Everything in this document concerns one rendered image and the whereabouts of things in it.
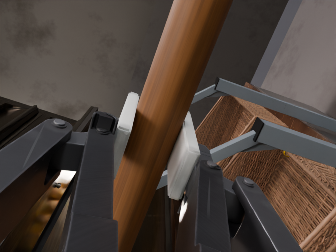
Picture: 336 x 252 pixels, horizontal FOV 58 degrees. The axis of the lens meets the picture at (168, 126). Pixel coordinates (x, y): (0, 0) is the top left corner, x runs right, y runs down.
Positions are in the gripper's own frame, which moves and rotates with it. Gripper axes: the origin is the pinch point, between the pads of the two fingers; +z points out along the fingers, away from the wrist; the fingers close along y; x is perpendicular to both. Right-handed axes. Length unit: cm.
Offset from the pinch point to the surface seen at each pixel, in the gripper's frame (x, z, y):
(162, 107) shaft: 2.4, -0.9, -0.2
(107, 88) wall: -82, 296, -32
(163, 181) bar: -24.6, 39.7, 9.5
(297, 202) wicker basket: -33, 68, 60
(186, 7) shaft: 7.7, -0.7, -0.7
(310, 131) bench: -12, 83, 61
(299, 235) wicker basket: -40, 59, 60
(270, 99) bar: -7, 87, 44
